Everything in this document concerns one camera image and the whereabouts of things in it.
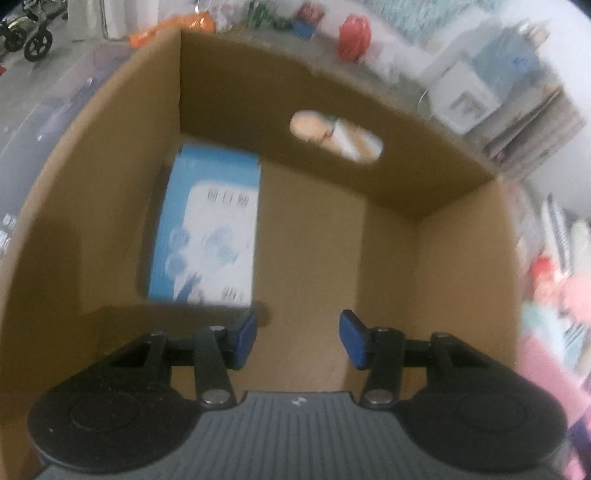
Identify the blue white printed carton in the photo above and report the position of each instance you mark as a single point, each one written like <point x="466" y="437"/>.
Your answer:
<point x="207" y="221"/>

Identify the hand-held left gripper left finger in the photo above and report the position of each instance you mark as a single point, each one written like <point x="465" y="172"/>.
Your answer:
<point x="243" y="339"/>

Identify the small blue box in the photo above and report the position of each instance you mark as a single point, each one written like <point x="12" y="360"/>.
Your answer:
<point x="304" y="28"/>

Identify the brown cardboard box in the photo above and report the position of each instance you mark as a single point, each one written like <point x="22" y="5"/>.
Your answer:
<point x="318" y="230"/>

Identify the stack of papers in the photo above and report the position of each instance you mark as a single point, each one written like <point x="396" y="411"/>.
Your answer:
<point x="531" y="134"/>

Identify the red plastic bag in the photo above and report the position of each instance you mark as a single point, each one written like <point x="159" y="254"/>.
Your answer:
<point x="354" y="37"/>

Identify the pink cloth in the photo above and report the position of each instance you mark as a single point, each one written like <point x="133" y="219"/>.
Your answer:
<point x="554" y="360"/>

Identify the green bottles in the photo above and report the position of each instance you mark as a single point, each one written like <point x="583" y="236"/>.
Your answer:
<point x="261" y="13"/>

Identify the white square box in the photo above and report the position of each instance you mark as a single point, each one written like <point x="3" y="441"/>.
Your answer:
<point x="464" y="94"/>

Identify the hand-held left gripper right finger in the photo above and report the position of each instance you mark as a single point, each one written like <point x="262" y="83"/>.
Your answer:
<point x="353" y="341"/>

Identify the small red box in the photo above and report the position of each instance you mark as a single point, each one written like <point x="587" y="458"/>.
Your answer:
<point x="311" y="13"/>

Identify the orange plastic bag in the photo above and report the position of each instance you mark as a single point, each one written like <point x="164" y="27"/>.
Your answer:
<point x="184" y="23"/>

